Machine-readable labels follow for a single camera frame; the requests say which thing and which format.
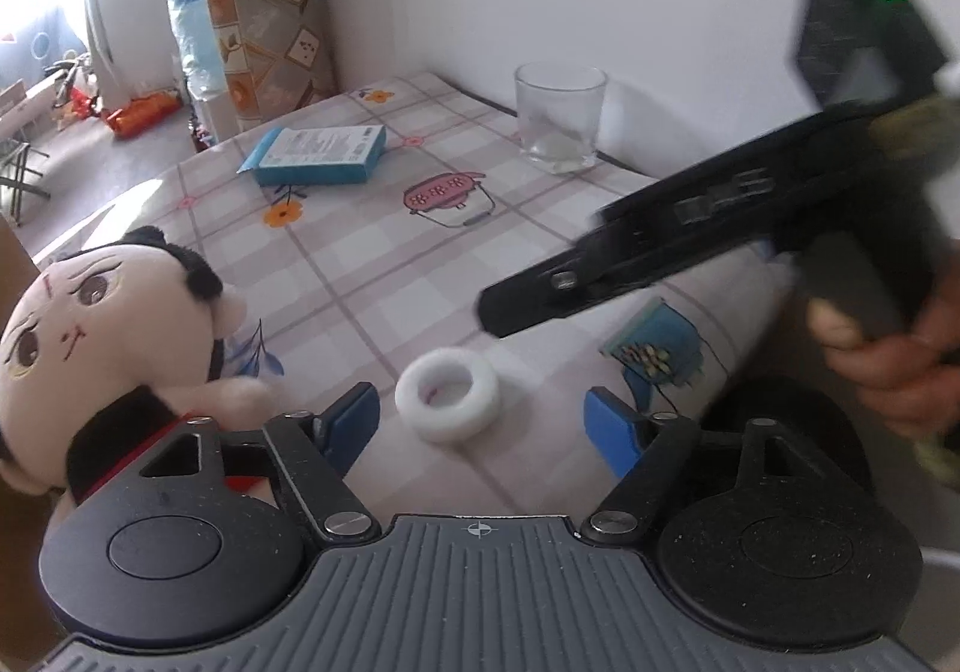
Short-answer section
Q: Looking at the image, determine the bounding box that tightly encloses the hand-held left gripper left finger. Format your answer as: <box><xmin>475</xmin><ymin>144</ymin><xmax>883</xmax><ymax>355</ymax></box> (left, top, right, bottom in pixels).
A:
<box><xmin>139</xmin><ymin>382</ymin><xmax>382</xmax><ymax>545</ymax></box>

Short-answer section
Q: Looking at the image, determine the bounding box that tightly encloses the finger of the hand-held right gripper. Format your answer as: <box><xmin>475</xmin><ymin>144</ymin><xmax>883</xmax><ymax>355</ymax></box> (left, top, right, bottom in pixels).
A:
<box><xmin>476</xmin><ymin>244</ymin><xmax>655</xmax><ymax>341</ymax></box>

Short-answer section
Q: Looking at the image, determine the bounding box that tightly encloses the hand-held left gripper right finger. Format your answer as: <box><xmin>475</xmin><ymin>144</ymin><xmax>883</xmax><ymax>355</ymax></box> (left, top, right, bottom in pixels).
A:
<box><xmin>581</xmin><ymin>385</ymin><xmax>848</xmax><ymax>547</ymax></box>

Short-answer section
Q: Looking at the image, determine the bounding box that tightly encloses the white foam ring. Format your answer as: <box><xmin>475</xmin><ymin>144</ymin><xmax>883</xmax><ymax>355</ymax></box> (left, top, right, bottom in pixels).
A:
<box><xmin>395</xmin><ymin>348</ymin><xmax>500</xmax><ymax>448</ymax></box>

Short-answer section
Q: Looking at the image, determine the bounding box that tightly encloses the black-haired plush doll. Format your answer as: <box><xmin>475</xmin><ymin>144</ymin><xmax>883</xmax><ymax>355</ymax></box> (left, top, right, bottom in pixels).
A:
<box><xmin>0</xmin><ymin>226</ymin><xmax>282</xmax><ymax>508</ymax></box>

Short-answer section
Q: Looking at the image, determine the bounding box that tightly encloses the brown cardboard box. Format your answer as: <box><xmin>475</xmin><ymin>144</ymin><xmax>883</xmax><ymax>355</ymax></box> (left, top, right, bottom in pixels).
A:
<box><xmin>0</xmin><ymin>214</ymin><xmax>76</xmax><ymax>672</ymax></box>

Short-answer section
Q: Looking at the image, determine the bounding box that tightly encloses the person's right hand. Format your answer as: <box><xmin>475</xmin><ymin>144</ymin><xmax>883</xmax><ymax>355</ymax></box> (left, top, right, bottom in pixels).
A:
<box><xmin>806</xmin><ymin>263</ymin><xmax>960</xmax><ymax>448</ymax></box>

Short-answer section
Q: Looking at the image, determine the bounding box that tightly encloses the clear glass cup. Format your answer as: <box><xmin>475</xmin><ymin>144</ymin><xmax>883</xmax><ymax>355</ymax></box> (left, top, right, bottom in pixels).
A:
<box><xmin>514</xmin><ymin>63</ymin><xmax>608</xmax><ymax>174</ymax></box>

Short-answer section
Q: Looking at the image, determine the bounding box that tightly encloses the teal flat box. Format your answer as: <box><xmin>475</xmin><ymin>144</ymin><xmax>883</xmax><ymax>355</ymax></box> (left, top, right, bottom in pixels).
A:
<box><xmin>236</xmin><ymin>124</ymin><xmax>387</xmax><ymax>187</ymax></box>

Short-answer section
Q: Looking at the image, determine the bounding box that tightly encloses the white cabinet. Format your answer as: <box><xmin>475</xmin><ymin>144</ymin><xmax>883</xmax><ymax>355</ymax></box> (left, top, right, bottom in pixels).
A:
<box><xmin>191</xmin><ymin>91</ymin><xmax>241</xmax><ymax>148</ymax></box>

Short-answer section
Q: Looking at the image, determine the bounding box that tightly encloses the black folding stool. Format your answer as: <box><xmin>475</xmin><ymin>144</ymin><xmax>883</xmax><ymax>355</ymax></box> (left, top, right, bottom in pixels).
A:
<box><xmin>0</xmin><ymin>143</ymin><xmax>53</xmax><ymax>223</ymax></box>

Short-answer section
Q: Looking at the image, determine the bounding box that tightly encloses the rolled patterned mat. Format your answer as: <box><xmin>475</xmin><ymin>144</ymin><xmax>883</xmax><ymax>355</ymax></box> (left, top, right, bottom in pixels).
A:
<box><xmin>187</xmin><ymin>0</ymin><xmax>335</xmax><ymax>137</ymax></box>

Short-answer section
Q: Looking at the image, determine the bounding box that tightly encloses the child tricycle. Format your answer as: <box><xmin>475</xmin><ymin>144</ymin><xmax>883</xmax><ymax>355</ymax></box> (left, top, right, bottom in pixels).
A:
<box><xmin>45</xmin><ymin>49</ymin><xmax>102</xmax><ymax>118</ymax></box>

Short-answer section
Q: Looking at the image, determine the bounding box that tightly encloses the blue plastic-wrapped roll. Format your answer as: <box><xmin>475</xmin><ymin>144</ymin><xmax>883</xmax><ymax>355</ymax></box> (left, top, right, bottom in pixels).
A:
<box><xmin>157</xmin><ymin>0</ymin><xmax>226</xmax><ymax>103</ymax></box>

